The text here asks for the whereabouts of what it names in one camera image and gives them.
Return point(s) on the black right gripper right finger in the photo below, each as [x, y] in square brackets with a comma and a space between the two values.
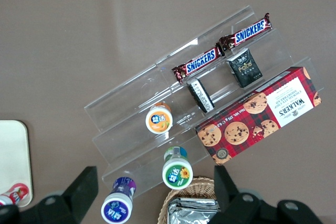
[228, 203]

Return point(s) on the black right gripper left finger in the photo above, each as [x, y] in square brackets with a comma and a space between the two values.
[76, 197]

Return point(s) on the woven wicker basket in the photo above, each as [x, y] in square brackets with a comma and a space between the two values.
[199, 187]

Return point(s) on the foil wrapped sandwich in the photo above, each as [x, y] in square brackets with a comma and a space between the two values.
[189, 212]

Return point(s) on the cream plastic tray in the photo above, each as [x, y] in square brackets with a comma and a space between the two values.
[13, 155]

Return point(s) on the purple gum bottle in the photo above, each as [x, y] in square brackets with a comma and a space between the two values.
[116, 209]

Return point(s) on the red gum bottle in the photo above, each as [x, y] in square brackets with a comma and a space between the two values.
[18, 192]

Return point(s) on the green gum bottle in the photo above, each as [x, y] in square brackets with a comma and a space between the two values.
[177, 174]

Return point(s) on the clear acrylic stepped display shelf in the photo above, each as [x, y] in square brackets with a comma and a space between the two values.
[126, 129]

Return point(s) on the red Walkers cookie box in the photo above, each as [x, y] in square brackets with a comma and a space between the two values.
[252, 119]

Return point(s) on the orange gum bottle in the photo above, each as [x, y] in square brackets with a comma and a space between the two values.
[158, 121]

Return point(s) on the black tissue pack white label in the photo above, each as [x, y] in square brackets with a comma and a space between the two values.
[200, 95]

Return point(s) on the black Face tissue pack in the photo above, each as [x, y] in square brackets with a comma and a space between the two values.
[245, 69]

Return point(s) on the Snickers chocolate bar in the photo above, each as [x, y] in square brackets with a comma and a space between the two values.
[248, 32]
[200, 62]

